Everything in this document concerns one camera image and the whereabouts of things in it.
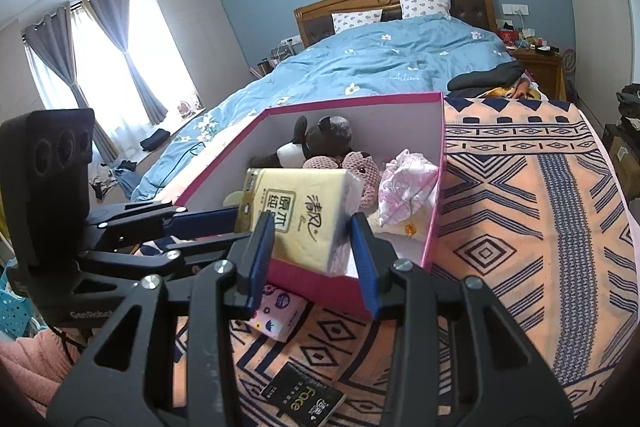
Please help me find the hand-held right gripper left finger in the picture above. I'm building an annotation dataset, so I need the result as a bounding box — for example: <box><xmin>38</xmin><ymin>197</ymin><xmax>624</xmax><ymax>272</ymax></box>
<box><xmin>47</xmin><ymin>207</ymin><xmax>277</xmax><ymax>427</ymax></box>

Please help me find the pink flower cushion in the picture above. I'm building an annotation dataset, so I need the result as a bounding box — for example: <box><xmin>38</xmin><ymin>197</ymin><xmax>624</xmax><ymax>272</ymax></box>
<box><xmin>176</xmin><ymin>99</ymin><xmax>206</xmax><ymax>118</ymax></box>

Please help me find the yellow tissue pack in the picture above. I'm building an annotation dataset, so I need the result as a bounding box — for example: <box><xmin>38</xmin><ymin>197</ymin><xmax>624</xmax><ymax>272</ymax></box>
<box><xmin>237</xmin><ymin>167</ymin><xmax>365</xmax><ymax>279</ymax></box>

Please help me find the thin black cable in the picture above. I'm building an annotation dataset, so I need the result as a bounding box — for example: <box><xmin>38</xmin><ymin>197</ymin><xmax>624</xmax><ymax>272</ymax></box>
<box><xmin>150</xmin><ymin>142</ymin><xmax>211</xmax><ymax>202</ymax></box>

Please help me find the person's left forearm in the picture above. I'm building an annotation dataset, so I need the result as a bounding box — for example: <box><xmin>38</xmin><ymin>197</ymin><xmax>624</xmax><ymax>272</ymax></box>
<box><xmin>0</xmin><ymin>329</ymin><xmax>81</xmax><ymax>413</ymax></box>

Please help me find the grey curtain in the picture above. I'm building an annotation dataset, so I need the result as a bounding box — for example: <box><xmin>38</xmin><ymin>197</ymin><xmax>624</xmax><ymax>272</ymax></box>
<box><xmin>82</xmin><ymin>0</ymin><xmax>168</xmax><ymax>125</ymax></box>
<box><xmin>22</xmin><ymin>4</ymin><xmax>121</xmax><ymax>162</ymax></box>

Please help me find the wooden nightstand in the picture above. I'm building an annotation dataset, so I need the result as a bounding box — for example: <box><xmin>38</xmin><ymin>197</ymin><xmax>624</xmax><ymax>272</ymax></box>
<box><xmin>512</xmin><ymin>49</ymin><xmax>563</xmax><ymax>100</ymax></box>

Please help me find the orange printed cloth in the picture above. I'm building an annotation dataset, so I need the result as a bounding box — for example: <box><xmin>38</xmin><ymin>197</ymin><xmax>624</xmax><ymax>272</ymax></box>
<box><xmin>482</xmin><ymin>79</ymin><xmax>541</xmax><ymax>102</ymax></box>

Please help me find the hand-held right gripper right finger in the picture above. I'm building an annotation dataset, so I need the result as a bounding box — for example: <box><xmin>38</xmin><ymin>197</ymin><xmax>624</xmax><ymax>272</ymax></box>
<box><xmin>350</xmin><ymin>212</ymin><xmax>573</xmax><ymax>427</ymax></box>

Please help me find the pink cardboard box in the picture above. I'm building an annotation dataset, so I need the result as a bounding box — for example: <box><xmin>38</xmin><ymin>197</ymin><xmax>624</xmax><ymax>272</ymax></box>
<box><xmin>172</xmin><ymin>91</ymin><xmax>448</xmax><ymax>322</ymax></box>

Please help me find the pink knitted plush toy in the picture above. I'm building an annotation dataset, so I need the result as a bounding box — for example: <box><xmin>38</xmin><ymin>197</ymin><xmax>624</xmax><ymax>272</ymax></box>
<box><xmin>302</xmin><ymin>150</ymin><xmax>386</xmax><ymax>208</ymax></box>

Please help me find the pile of clothes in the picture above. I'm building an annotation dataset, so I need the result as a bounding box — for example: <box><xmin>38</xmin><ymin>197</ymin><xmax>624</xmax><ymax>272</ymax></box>
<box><xmin>90</xmin><ymin>159</ymin><xmax>138</xmax><ymax>200</ymax></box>

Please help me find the orange patterned blanket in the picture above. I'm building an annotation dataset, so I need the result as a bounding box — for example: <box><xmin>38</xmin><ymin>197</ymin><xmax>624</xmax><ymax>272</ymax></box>
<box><xmin>135</xmin><ymin>94</ymin><xmax>640</xmax><ymax>427</ymax></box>

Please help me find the dark folded cloth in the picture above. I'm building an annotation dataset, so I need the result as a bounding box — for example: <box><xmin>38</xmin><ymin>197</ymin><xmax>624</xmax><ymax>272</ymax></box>
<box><xmin>140</xmin><ymin>129</ymin><xmax>171</xmax><ymax>152</ymax></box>

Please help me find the white patterned pillow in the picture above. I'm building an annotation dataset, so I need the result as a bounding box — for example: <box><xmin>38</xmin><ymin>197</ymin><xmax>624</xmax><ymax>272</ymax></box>
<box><xmin>399</xmin><ymin>0</ymin><xmax>453</xmax><ymax>18</ymax></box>
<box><xmin>332</xmin><ymin>9</ymin><xmax>385</xmax><ymax>35</ymax></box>

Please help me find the brown plush toy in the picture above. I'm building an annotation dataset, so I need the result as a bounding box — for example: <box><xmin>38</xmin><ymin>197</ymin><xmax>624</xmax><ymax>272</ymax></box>
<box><xmin>250</xmin><ymin>114</ymin><xmax>357</xmax><ymax>170</ymax></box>

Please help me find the white patterned tissue packet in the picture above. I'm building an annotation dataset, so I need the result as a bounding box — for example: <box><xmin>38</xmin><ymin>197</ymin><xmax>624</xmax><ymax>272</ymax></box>
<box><xmin>245</xmin><ymin>283</ymin><xmax>311</xmax><ymax>342</ymax></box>

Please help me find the dark grey cloth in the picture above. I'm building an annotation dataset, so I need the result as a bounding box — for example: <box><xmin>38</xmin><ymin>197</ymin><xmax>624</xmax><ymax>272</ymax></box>
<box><xmin>446</xmin><ymin>61</ymin><xmax>526</xmax><ymax>98</ymax></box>

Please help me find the blue plastic basket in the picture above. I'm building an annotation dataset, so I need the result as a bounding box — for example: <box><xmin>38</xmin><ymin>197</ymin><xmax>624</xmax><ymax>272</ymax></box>
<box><xmin>0</xmin><ymin>257</ymin><xmax>38</xmax><ymax>343</ymax></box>

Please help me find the black tissue packet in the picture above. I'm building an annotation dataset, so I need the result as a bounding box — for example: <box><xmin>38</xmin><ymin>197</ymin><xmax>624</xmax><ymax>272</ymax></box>
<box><xmin>260</xmin><ymin>362</ymin><xmax>346</xmax><ymax>419</ymax></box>

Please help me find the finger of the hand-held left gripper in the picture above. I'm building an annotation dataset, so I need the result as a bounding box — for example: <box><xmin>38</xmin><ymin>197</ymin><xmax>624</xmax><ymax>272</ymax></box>
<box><xmin>75</xmin><ymin>232</ymin><xmax>248</xmax><ymax>308</ymax></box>
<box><xmin>87</xmin><ymin>202</ymin><xmax>251</xmax><ymax>248</ymax></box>

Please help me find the pink floral cloth bag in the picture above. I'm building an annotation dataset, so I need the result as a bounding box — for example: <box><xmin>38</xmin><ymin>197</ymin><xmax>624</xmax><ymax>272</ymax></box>
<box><xmin>376</xmin><ymin>148</ymin><xmax>441</xmax><ymax>228</ymax></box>

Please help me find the blue flowered duvet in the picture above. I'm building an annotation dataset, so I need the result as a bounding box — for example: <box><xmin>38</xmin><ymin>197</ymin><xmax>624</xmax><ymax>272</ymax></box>
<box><xmin>131</xmin><ymin>16</ymin><xmax>516</xmax><ymax>202</ymax></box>

